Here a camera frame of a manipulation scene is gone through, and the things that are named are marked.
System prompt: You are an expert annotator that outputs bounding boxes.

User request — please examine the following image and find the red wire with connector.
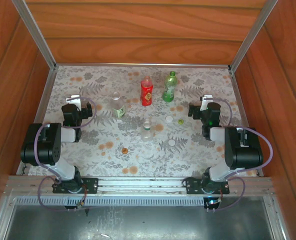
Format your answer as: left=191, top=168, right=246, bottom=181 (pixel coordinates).
left=77, top=183, right=89, bottom=209
left=204, top=186, right=224, bottom=213

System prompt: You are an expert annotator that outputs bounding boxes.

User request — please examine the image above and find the green tea bottle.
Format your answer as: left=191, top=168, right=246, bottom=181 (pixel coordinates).
left=162, top=70, right=178, bottom=103

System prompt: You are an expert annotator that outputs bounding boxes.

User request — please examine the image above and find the grey metal sheet panel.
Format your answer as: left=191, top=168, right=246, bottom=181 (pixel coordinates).
left=2, top=197, right=275, bottom=240

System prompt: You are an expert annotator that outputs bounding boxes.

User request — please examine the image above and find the clear bottle dark green label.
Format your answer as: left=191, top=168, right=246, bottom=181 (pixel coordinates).
left=110, top=91, right=127, bottom=120

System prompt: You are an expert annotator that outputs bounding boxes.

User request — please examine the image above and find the grey slotted cable duct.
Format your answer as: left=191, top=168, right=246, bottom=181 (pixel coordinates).
left=12, top=196, right=206, bottom=207

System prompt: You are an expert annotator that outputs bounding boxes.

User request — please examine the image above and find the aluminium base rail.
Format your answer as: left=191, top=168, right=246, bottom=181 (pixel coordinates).
left=4, top=175, right=274, bottom=199

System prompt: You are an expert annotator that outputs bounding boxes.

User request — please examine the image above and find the aluminium frame post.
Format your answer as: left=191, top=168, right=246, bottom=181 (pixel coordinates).
left=228, top=0, right=279, bottom=73
left=11, top=0, right=58, bottom=71

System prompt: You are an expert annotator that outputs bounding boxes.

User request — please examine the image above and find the aluminium frame rear bar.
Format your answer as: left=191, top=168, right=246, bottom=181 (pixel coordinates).
left=54, top=62, right=232, bottom=69

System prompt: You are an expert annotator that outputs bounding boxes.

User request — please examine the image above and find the small clear bottle green band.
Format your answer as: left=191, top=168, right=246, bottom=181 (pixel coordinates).
left=140, top=119, right=154, bottom=142

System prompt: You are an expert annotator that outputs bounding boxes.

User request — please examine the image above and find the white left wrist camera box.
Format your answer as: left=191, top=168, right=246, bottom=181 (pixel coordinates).
left=64, top=94, right=82, bottom=111

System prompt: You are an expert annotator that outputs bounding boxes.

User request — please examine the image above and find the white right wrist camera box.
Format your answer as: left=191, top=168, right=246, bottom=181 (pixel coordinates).
left=199, top=94, right=214, bottom=111

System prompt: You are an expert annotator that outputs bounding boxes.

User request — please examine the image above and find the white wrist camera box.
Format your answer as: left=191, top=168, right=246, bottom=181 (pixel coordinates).
left=199, top=94, right=214, bottom=111
left=64, top=94, right=82, bottom=111

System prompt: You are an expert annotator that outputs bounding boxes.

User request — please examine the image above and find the aluminium frame side bar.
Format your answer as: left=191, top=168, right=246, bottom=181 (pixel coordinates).
left=15, top=67, right=59, bottom=176
left=228, top=69, right=265, bottom=177

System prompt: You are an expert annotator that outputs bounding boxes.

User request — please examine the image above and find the red label drink bottle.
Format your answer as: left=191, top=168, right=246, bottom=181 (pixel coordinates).
left=140, top=75, right=154, bottom=107

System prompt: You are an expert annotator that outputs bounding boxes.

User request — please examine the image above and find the floral patterned tablecloth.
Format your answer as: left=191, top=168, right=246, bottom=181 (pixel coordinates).
left=29, top=65, right=260, bottom=177

